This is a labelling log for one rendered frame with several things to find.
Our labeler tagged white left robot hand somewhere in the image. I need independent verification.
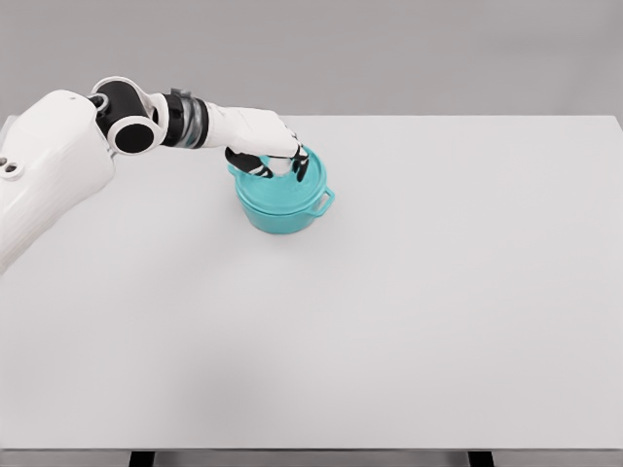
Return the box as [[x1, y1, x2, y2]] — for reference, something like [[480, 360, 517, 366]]
[[224, 107, 312, 184]]

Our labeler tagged teal pot lid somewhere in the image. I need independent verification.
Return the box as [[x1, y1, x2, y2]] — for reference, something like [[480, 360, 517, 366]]
[[227, 144, 330, 215]]

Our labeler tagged teal pot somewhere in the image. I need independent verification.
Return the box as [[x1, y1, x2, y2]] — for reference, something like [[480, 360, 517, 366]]
[[228, 162, 337, 235]]

